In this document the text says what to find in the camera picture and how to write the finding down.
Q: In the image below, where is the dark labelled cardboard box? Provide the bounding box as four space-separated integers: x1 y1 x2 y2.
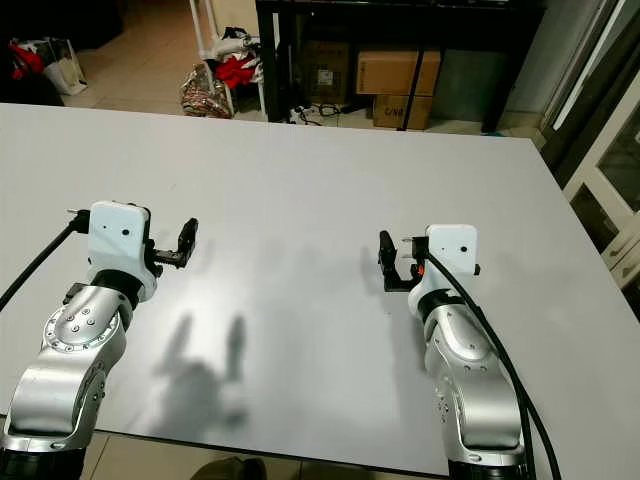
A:
299 41 352 103

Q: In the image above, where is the patterned brown bag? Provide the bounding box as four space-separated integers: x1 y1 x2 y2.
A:
180 62 235 120

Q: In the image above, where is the small printed cardboard box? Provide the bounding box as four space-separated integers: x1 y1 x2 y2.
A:
372 94 432 131

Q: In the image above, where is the dark robot foot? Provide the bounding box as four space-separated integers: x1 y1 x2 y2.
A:
189 456 267 480

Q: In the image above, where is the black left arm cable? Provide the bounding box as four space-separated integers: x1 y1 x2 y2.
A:
0 209 96 312

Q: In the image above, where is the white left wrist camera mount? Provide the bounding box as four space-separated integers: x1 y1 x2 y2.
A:
87 201 153 285

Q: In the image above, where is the white tote bag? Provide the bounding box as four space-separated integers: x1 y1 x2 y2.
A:
49 39 89 97

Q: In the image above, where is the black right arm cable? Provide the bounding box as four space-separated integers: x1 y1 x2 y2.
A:
421 251 562 480

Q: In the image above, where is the dark sliding door frame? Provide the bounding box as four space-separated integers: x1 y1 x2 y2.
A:
538 0 640 186

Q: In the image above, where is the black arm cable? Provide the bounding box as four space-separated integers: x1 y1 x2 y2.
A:
421 251 562 480
0 209 96 312

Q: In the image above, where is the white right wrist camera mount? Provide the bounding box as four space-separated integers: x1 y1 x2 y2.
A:
424 224 479 278

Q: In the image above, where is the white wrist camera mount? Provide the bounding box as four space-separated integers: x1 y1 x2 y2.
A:
87 201 153 285
424 224 479 278

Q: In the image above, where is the large brown cardboard box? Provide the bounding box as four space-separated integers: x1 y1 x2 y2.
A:
354 49 442 97

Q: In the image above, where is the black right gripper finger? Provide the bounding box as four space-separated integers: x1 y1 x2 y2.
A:
378 229 399 292

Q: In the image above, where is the red cloth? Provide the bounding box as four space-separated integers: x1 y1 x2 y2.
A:
214 54 263 90

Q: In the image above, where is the white panelled door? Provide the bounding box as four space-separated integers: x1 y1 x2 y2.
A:
563 98 640 293

